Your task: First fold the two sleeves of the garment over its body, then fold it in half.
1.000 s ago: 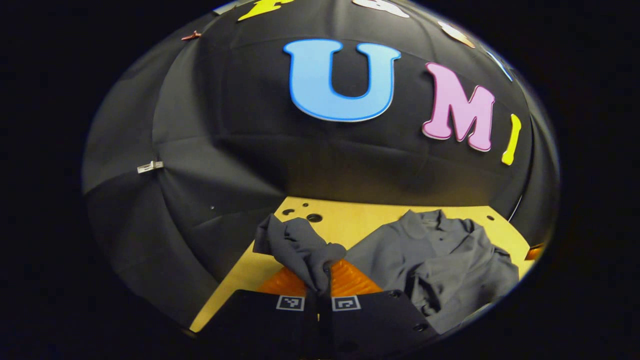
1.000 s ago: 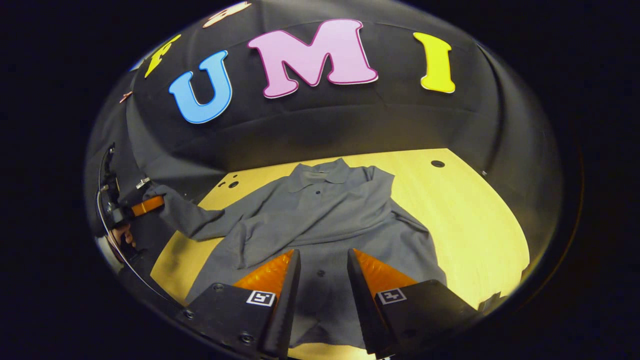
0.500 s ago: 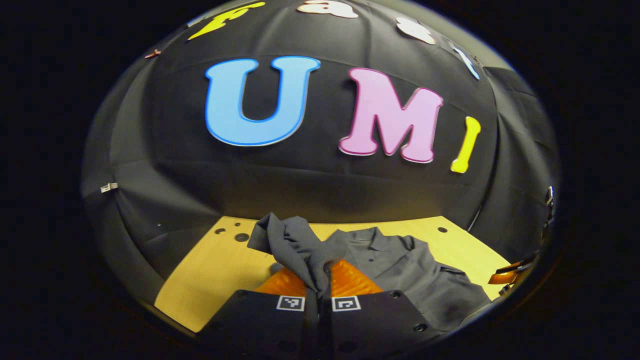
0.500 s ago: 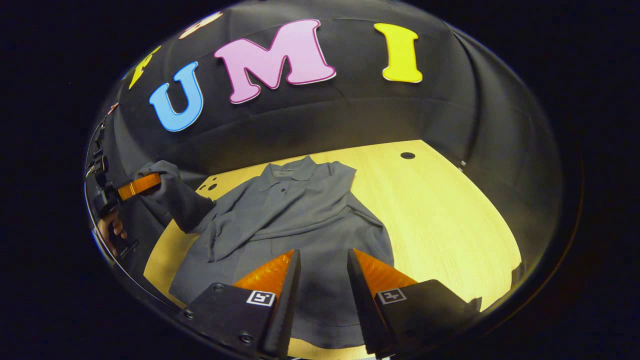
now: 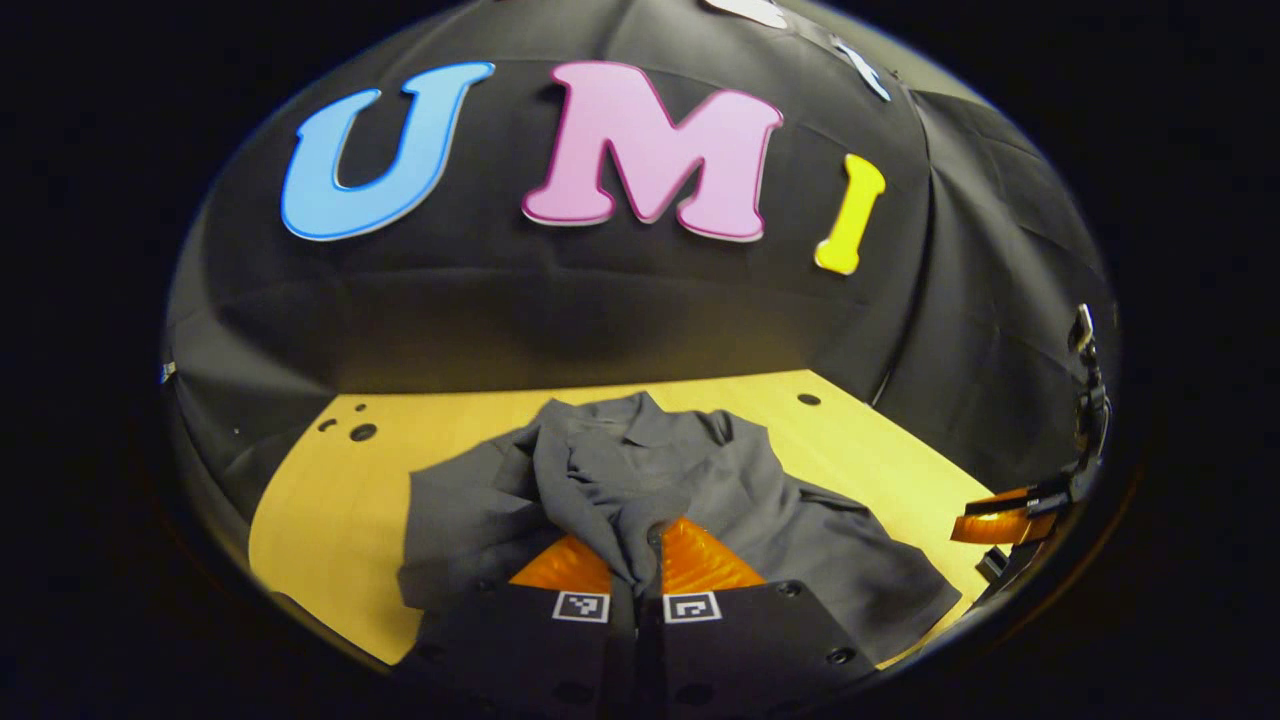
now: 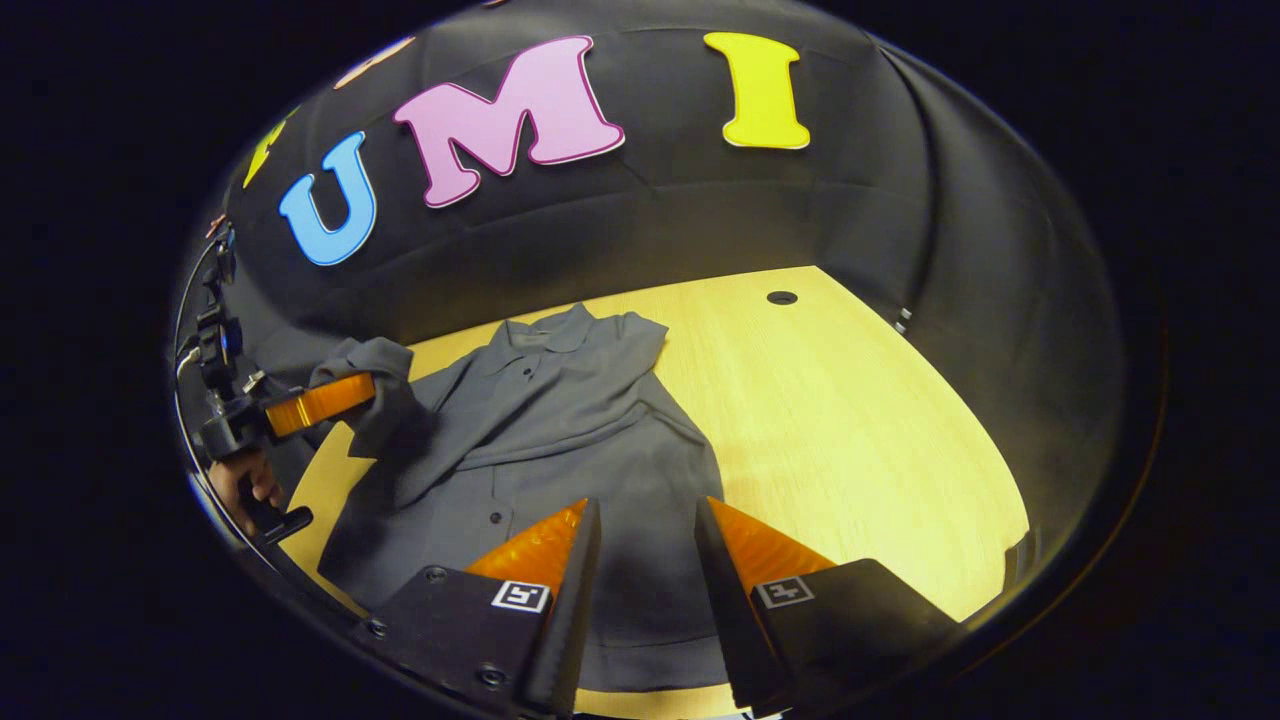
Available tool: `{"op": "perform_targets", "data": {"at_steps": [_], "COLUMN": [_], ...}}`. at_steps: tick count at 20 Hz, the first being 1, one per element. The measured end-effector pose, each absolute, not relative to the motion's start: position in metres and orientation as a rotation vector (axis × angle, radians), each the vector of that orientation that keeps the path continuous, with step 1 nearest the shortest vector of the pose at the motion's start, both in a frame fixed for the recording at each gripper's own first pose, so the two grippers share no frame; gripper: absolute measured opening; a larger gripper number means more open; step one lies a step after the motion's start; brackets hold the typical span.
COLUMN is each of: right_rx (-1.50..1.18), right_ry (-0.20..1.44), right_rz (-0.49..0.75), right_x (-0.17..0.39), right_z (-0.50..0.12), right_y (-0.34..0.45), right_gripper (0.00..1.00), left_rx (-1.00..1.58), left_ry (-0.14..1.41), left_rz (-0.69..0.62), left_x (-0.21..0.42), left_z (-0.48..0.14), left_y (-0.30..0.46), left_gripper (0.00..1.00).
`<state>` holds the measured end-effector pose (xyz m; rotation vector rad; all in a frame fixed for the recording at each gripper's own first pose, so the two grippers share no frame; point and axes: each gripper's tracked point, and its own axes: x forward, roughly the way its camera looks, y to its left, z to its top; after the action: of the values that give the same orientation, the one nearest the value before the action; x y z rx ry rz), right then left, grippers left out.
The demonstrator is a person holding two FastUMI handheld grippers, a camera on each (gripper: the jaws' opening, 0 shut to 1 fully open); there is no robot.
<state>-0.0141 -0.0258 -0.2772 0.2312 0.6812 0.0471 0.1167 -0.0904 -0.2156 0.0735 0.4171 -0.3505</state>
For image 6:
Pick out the black backdrop cloth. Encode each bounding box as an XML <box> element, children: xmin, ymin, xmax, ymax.
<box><xmin>170</xmin><ymin>0</ymin><xmax>1131</xmax><ymax>561</ymax></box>

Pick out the grey button-up shirt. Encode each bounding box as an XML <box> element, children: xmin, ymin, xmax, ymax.
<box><xmin>308</xmin><ymin>303</ymin><xmax>771</xmax><ymax>693</ymax></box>

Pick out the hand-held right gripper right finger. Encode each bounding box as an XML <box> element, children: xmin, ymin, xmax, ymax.
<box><xmin>694</xmin><ymin>496</ymin><xmax>961</xmax><ymax>719</ymax></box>

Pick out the thin gripper cable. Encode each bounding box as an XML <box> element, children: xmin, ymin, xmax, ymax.
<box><xmin>173</xmin><ymin>240</ymin><xmax>219</xmax><ymax>471</ymax></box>

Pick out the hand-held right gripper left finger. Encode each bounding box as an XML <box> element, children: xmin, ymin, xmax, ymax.
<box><xmin>352</xmin><ymin>497</ymin><xmax>604</xmax><ymax>719</ymax></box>

